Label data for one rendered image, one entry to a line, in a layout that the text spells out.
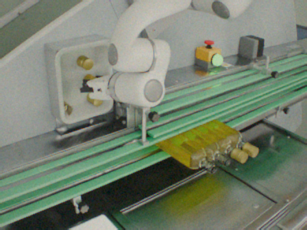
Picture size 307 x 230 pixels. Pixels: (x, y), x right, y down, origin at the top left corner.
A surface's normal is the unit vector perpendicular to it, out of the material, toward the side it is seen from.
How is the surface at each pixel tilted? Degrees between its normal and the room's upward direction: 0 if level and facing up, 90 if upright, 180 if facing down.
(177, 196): 89
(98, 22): 0
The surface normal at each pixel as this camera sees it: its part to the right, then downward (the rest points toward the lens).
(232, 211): 0.02, -0.89
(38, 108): 0.63, 0.37
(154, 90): 0.60, 0.13
